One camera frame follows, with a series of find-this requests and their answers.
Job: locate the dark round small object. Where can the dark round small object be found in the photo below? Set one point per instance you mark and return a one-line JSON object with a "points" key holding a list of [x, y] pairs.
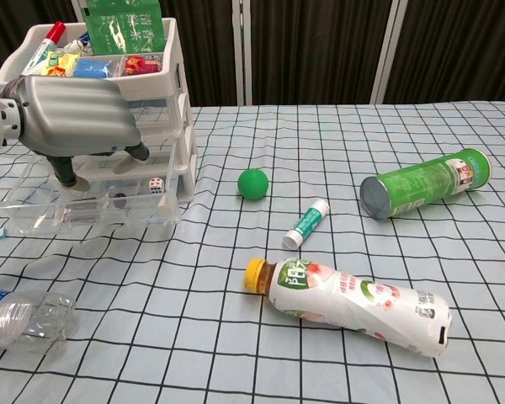
{"points": [[120, 198]]}

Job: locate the red cartoon packet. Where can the red cartoon packet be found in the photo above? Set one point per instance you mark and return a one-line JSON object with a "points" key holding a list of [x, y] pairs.
{"points": [[141, 64]]}

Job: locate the green white glue stick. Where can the green white glue stick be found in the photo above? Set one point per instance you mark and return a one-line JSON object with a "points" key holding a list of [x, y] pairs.
{"points": [[305, 223]]}

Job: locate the green foam ball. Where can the green foam ball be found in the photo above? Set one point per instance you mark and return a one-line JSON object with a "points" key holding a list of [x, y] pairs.
{"points": [[252, 184]]}

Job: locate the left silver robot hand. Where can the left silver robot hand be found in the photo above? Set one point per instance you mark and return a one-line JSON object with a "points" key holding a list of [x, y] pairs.
{"points": [[76, 118]]}

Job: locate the green tea packet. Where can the green tea packet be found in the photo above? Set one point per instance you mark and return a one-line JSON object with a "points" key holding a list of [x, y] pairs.
{"points": [[122, 5], [122, 35]]}

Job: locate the white die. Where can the white die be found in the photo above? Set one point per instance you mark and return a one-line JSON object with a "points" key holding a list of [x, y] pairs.
{"points": [[155, 185]]}

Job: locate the white small block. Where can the white small block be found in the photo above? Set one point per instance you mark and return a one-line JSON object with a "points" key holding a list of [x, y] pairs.
{"points": [[165, 206]]}

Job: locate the yellow lion cartoon packet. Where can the yellow lion cartoon packet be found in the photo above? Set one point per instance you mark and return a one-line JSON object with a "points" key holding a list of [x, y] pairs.
{"points": [[63, 63]]}

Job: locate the clear blue-label water bottle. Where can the clear blue-label water bottle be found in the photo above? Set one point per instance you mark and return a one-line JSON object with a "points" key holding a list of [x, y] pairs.
{"points": [[25, 320]]}

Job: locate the yellow-capped tea bottle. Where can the yellow-capped tea bottle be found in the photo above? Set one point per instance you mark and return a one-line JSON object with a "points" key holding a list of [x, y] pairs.
{"points": [[341, 303]]}

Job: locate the green chip can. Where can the green chip can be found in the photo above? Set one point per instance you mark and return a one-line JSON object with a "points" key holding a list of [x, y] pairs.
{"points": [[425, 181]]}

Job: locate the blue-capped white marker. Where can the blue-capped white marker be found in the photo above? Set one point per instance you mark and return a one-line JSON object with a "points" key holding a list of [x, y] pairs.
{"points": [[78, 44]]}

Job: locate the red-capped whiteboard marker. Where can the red-capped whiteboard marker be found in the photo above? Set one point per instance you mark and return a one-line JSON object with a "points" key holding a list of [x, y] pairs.
{"points": [[50, 40]]}

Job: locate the black folding screen white frame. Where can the black folding screen white frame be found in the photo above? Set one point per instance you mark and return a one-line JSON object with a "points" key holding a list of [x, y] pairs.
{"points": [[320, 42]]}

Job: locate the blue checkered tablecloth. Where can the blue checkered tablecloth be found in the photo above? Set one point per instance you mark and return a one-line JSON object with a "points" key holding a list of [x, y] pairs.
{"points": [[235, 357]]}

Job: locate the white plastic drawer organizer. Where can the white plastic drawer organizer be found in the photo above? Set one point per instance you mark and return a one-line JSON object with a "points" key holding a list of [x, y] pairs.
{"points": [[151, 82]]}

